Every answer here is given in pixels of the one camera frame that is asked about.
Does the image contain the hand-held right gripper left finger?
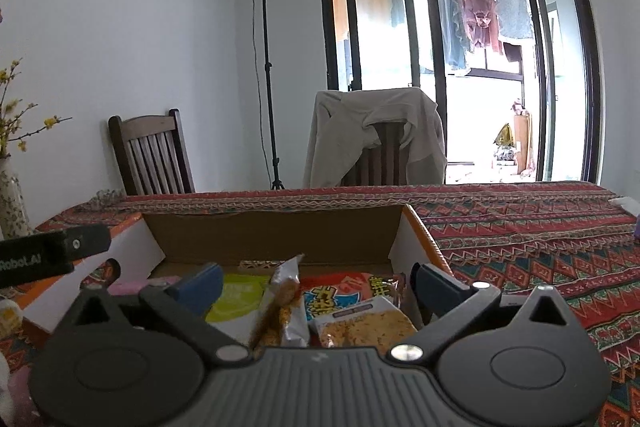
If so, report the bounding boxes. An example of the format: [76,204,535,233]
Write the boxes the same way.
[62,263,251,364]

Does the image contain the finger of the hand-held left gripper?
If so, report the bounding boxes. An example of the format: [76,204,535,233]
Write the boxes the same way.
[0,224,112,264]

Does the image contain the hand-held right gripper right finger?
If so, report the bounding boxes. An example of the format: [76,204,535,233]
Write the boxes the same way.
[390,263,573,364]

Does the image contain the green white snack packet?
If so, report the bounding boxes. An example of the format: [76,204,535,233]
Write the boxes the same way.
[205,274,272,324]

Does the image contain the large pink snack packet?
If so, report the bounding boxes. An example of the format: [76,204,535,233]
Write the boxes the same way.
[107,277,182,296]

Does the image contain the red orange snack packet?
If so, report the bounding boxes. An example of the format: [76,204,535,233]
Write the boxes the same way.
[300,272,407,324]

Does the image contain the orange cardboard box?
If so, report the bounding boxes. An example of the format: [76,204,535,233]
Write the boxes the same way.
[20,202,457,344]

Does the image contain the grey crumpled cloth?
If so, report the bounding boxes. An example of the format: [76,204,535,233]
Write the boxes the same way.
[91,189,125,208]

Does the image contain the floral ceramic vase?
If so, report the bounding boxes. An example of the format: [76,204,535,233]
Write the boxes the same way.
[0,157,34,241]

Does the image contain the dark wooden chair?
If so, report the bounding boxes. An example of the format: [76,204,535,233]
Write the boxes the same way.
[108,108,196,196]
[342,122,417,186]

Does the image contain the yellow flower branches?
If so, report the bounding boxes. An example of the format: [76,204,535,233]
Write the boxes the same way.
[0,59,74,158]

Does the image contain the yellow balcony ornament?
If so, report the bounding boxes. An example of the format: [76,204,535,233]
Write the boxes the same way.
[492,123,516,148]

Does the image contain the wooden balcony cabinet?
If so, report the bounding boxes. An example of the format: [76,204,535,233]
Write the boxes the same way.
[513,112,534,173]

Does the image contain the beige jacket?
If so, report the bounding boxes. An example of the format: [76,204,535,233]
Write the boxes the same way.
[303,88,448,188]

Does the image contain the black light stand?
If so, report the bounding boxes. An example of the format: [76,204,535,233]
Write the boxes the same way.
[244,0,286,190]

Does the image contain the blue denim hanging garment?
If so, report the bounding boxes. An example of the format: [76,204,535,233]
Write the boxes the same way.
[432,0,472,71]

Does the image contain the mauve hanging garment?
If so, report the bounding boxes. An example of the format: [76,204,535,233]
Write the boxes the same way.
[462,0,504,56]

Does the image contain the blue floral hanging garment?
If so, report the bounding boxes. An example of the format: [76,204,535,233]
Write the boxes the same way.
[490,0,534,41]

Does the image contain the black sliding door frame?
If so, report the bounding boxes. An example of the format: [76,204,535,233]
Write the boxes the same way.
[316,0,604,186]

